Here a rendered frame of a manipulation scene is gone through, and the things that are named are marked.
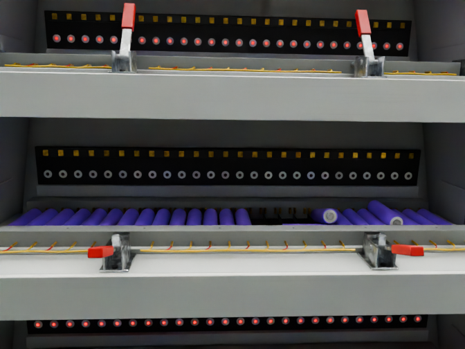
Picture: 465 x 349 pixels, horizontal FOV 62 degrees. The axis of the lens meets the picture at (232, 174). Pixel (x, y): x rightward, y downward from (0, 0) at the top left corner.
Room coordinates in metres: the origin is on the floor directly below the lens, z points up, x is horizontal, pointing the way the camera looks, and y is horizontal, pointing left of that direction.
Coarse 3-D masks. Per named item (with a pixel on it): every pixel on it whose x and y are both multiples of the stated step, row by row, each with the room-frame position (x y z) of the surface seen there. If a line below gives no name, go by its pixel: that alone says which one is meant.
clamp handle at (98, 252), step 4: (112, 236) 0.38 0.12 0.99; (116, 236) 0.38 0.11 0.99; (112, 240) 0.38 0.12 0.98; (116, 240) 0.38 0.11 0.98; (112, 244) 0.39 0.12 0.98; (116, 244) 0.39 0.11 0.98; (120, 244) 0.39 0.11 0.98; (92, 248) 0.32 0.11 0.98; (96, 248) 0.32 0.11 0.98; (100, 248) 0.32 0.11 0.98; (104, 248) 0.32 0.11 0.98; (108, 248) 0.33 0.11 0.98; (112, 248) 0.35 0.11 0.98; (116, 248) 0.37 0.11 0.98; (120, 248) 0.38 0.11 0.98; (88, 252) 0.32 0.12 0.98; (92, 252) 0.32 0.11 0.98; (96, 252) 0.32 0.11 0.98; (100, 252) 0.32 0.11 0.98; (104, 252) 0.32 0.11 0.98; (108, 252) 0.33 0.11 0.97; (112, 252) 0.35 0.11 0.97; (88, 256) 0.32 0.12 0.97; (92, 256) 0.32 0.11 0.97; (96, 256) 0.32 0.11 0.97; (100, 256) 0.32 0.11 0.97; (104, 256) 0.32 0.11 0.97
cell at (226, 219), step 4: (220, 212) 0.51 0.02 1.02; (224, 212) 0.50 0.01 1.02; (228, 212) 0.50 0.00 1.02; (220, 216) 0.50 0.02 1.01; (224, 216) 0.48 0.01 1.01; (228, 216) 0.48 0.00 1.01; (232, 216) 0.49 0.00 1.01; (220, 220) 0.48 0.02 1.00; (224, 220) 0.47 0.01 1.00; (228, 220) 0.47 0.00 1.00; (232, 220) 0.48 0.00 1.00; (220, 224) 0.47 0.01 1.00; (224, 224) 0.46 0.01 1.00; (228, 224) 0.45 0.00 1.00; (232, 224) 0.46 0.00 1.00
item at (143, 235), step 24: (0, 240) 0.41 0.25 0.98; (24, 240) 0.42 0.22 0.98; (48, 240) 0.42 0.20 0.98; (72, 240) 0.42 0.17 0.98; (96, 240) 0.42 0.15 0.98; (144, 240) 0.42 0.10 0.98; (168, 240) 0.42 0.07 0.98; (192, 240) 0.43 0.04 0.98; (216, 240) 0.43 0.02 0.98; (240, 240) 0.43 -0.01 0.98; (264, 240) 0.43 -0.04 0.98; (288, 240) 0.43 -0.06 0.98; (312, 240) 0.43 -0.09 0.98; (336, 240) 0.43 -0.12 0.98; (360, 240) 0.44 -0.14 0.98; (408, 240) 0.44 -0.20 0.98; (432, 240) 0.44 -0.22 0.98; (456, 240) 0.44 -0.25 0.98
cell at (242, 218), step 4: (240, 208) 0.51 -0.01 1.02; (236, 212) 0.51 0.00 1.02; (240, 212) 0.50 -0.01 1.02; (244, 212) 0.50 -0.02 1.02; (236, 216) 0.50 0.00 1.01; (240, 216) 0.48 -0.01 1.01; (244, 216) 0.48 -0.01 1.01; (248, 216) 0.49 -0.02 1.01; (236, 220) 0.49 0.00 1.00; (240, 220) 0.47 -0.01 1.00; (244, 220) 0.47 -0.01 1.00; (248, 220) 0.47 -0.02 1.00; (240, 224) 0.46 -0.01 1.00; (244, 224) 0.45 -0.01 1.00; (248, 224) 0.46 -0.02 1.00
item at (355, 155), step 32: (64, 160) 0.53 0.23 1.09; (96, 160) 0.53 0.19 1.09; (128, 160) 0.53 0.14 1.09; (160, 160) 0.53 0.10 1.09; (192, 160) 0.54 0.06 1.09; (224, 160) 0.54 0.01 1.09; (256, 160) 0.54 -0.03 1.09; (288, 160) 0.54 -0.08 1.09; (320, 160) 0.54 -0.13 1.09; (352, 160) 0.55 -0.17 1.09; (384, 160) 0.55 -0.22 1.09; (416, 160) 0.55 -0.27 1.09
